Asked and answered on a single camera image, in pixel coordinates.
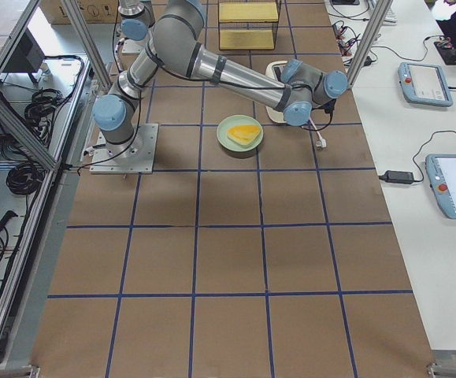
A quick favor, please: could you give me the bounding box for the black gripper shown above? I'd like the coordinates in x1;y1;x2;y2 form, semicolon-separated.
312;98;336;116

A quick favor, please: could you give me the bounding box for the white two-slot toaster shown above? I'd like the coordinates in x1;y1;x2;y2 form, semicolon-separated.
264;59;311;126

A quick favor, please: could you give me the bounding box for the light green round plate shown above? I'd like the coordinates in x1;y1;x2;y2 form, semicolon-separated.
217;115;264;152

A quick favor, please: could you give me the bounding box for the black power adapter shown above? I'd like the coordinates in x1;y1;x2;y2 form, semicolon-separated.
378;170;415;184

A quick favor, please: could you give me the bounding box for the far teach pendant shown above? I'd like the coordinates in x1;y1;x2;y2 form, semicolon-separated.
398;62;453;107

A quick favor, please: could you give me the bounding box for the wooden shelf board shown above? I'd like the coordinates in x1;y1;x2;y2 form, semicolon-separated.
218;2;280;51

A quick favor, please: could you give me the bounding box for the cardboard box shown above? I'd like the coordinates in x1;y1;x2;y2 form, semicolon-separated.
39;0;119;25

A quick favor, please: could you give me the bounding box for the white toaster power cable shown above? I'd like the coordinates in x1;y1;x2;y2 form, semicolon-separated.
304;116;330;150

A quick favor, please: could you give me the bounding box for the aluminium frame post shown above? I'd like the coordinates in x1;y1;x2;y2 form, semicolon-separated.
347;0;392;89

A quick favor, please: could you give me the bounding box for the black wire basket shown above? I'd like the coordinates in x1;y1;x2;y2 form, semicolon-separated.
217;0;284;52

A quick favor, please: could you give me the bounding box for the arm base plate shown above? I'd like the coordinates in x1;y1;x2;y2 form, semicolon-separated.
89;124;159;174

